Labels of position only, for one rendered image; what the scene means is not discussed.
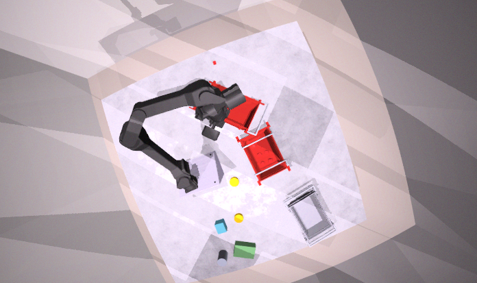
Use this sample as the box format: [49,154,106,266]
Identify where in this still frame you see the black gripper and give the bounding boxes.
[202,106,230,141]

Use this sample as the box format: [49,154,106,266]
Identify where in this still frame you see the small light blue block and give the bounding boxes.
[214,219,228,234]

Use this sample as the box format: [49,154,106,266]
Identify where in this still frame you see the light green box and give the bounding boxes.
[233,241,256,259]

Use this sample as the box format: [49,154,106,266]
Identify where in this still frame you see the black and grey cylinder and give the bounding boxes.
[217,250,228,267]

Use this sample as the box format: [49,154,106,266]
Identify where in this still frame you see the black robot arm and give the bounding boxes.
[119,79,246,194]

